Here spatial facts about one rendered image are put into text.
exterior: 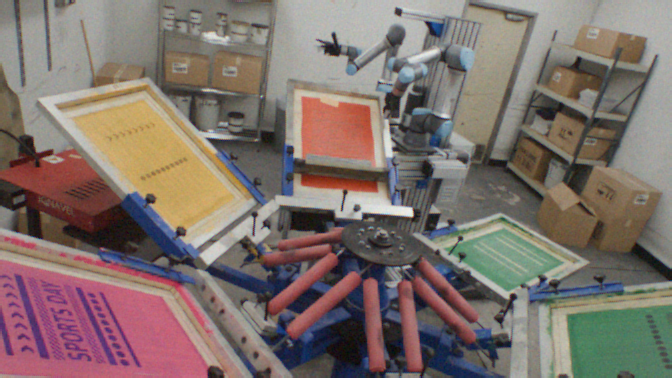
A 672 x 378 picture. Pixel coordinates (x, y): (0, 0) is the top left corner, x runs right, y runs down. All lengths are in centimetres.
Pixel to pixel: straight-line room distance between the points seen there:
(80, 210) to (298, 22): 431
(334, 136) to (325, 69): 356
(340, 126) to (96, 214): 133
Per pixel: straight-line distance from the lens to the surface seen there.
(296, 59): 610
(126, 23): 618
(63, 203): 227
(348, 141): 265
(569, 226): 555
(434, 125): 295
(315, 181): 245
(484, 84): 691
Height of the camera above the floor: 218
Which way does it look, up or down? 24 degrees down
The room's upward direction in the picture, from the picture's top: 11 degrees clockwise
